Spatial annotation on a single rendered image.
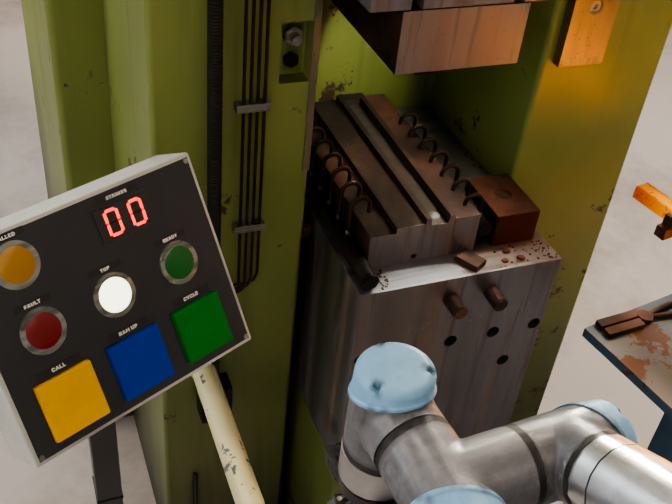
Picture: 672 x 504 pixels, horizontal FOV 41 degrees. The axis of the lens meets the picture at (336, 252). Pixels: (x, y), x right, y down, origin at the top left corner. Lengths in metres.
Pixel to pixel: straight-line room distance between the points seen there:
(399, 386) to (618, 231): 2.64
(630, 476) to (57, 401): 0.67
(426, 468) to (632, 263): 2.53
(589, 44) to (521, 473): 0.98
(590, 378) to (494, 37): 1.59
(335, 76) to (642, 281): 1.65
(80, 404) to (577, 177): 1.07
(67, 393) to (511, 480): 0.58
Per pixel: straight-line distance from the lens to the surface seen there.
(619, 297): 3.07
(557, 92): 1.65
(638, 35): 1.69
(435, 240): 1.50
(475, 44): 1.32
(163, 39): 1.31
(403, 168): 1.60
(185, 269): 1.19
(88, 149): 1.89
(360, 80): 1.86
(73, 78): 1.81
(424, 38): 1.27
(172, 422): 1.81
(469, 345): 1.63
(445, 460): 0.76
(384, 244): 1.46
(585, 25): 1.58
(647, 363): 1.68
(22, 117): 3.70
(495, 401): 1.80
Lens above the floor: 1.85
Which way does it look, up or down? 38 degrees down
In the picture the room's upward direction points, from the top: 7 degrees clockwise
